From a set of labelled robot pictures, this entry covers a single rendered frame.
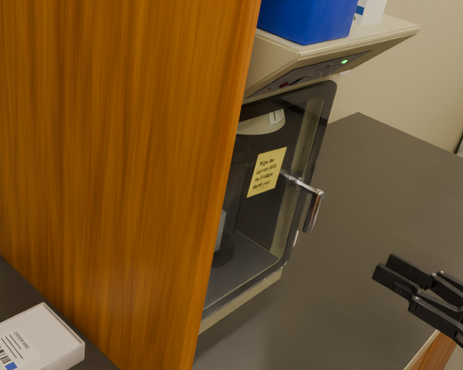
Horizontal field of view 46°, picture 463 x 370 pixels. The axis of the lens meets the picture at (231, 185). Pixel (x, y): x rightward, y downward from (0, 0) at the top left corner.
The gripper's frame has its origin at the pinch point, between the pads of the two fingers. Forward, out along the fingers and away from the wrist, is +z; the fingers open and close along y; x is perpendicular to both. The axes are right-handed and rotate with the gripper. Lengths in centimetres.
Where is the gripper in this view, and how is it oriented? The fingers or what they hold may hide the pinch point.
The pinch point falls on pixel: (399, 275)
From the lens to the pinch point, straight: 94.0
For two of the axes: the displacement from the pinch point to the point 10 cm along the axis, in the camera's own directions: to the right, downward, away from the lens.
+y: -6.4, 2.7, -7.2
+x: -1.8, 8.6, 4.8
